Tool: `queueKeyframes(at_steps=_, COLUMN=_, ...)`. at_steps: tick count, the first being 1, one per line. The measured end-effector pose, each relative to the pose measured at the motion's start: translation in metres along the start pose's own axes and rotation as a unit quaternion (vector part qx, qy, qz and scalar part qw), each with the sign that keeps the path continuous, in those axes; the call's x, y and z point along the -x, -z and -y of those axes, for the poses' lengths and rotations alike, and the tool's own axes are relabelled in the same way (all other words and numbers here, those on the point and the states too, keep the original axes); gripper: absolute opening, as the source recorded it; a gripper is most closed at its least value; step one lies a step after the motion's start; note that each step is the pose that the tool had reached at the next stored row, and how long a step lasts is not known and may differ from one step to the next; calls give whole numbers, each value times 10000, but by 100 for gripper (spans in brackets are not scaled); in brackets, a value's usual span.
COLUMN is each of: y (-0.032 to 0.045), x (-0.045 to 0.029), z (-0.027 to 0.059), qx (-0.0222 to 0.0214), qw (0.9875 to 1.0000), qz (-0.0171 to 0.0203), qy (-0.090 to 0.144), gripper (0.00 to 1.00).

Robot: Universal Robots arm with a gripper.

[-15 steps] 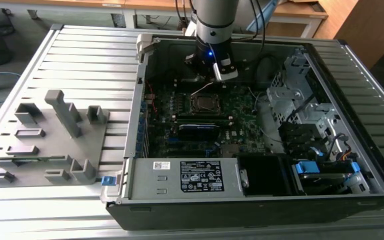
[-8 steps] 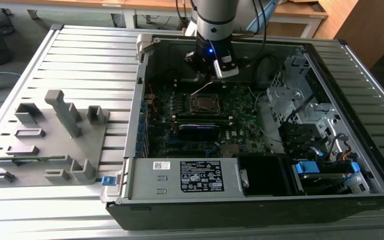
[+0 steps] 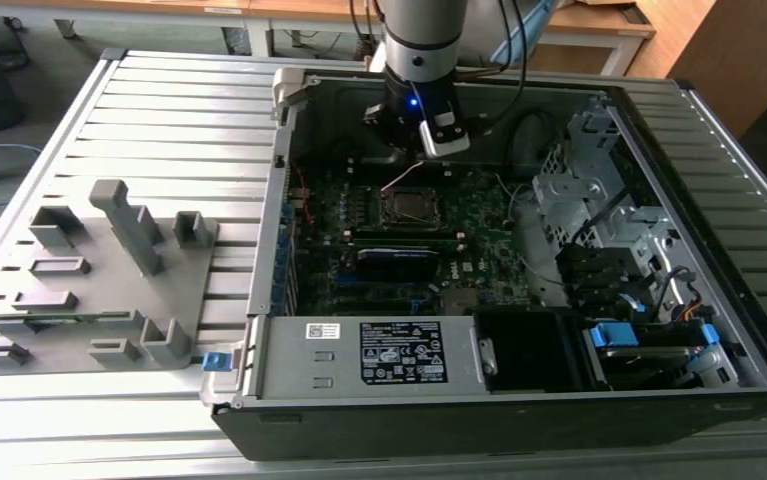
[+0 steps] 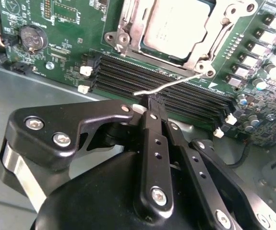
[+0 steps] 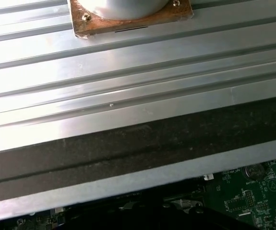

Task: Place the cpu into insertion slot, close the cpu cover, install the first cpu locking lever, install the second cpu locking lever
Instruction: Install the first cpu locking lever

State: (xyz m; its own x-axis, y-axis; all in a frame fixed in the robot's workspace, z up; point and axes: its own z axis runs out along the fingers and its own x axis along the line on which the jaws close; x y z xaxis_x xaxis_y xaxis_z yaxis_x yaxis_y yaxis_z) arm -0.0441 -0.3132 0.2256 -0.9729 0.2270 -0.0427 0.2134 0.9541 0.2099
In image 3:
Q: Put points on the black CPU socket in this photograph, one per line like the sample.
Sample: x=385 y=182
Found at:
x=384 y=223

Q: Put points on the black graphics card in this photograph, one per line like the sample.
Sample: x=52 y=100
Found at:
x=400 y=265

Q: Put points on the black plastic bay bracket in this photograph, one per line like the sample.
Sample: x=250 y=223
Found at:
x=597 y=270

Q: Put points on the green motherboard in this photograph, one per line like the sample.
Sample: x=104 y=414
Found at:
x=500 y=260

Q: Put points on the blue expansion slot strip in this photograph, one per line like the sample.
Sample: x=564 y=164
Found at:
x=285 y=225

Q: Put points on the silver power supply unit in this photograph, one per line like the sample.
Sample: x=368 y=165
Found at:
x=290 y=360

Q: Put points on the silver metal drive cage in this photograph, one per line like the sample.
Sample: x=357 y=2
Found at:
x=573 y=192

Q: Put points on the square chipset heat sink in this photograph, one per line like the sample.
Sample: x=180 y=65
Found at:
x=461 y=299

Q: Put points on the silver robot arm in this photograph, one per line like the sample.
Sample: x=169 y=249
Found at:
x=424 y=35

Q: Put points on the pale blue teach pendant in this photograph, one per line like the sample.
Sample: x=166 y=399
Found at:
x=537 y=25

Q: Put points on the small blue case latch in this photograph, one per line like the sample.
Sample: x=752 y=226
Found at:
x=217 y=362

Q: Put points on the wooden desk white legs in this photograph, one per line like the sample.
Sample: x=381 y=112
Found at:
x=597 y=25
x=157 y=5

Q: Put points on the brown wooden cabinet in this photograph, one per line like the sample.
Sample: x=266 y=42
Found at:
x=744 y=50

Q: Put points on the blue disk carrier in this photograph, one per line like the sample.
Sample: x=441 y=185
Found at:
x=617 y=335

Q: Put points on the black open PC case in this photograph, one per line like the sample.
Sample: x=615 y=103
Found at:
x=457 y=432

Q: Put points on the grey plastic parts rack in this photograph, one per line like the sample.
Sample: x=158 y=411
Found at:
x=110 y=300

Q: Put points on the silver square CPU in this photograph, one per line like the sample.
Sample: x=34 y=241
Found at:
x=410 y=205

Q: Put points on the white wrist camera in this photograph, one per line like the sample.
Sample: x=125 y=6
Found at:
x=447 y=140

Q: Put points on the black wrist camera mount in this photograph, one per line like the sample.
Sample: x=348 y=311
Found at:
x=378 y=115

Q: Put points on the grey case release latch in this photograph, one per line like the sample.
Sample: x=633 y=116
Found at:
x=288 y=82

